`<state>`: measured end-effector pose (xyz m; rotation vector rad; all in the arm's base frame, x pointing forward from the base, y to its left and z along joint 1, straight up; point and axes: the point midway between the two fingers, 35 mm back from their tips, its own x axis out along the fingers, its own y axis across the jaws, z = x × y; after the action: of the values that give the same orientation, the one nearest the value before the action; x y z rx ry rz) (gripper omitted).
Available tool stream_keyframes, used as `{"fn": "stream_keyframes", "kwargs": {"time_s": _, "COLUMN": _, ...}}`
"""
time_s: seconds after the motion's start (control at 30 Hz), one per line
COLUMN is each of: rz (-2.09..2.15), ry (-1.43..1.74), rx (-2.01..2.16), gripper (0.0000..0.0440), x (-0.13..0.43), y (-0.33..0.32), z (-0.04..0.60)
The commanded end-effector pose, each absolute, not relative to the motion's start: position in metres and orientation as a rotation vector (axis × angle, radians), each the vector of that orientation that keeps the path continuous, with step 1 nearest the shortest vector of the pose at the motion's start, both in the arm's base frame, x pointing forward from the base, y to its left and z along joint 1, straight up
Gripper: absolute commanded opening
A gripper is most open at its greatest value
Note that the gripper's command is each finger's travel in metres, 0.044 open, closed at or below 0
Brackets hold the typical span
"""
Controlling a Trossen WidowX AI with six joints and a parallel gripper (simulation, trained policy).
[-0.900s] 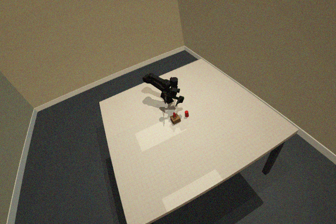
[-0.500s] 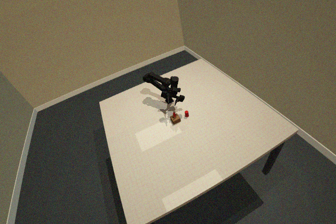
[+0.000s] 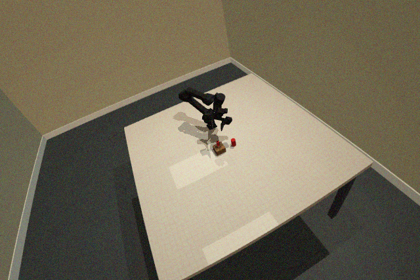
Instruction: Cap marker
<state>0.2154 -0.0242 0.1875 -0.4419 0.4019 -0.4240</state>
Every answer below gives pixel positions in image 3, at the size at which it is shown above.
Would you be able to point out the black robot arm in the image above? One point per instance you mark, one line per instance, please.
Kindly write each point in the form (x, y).
(217, 99)

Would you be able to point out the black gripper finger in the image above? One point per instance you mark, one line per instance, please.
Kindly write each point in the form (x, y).
(210, 121)
(223, 123)

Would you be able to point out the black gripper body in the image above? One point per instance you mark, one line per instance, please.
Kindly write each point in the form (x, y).
(216, 116)

